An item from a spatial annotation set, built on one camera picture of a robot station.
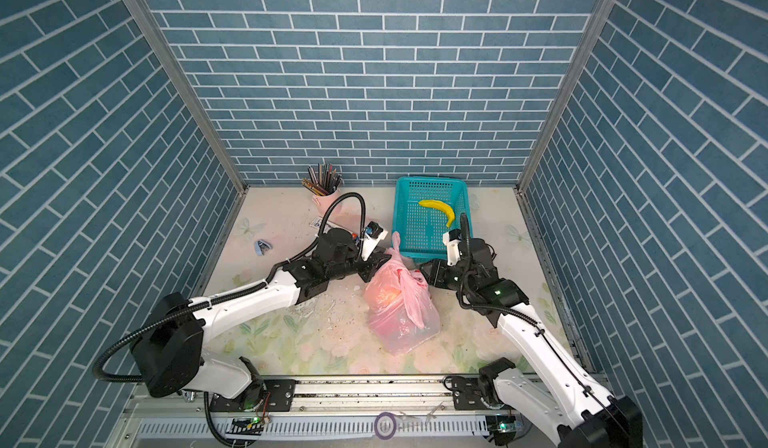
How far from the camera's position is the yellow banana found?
1.10m

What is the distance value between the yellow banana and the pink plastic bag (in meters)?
0.33

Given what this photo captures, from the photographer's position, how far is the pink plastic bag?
2.52ft
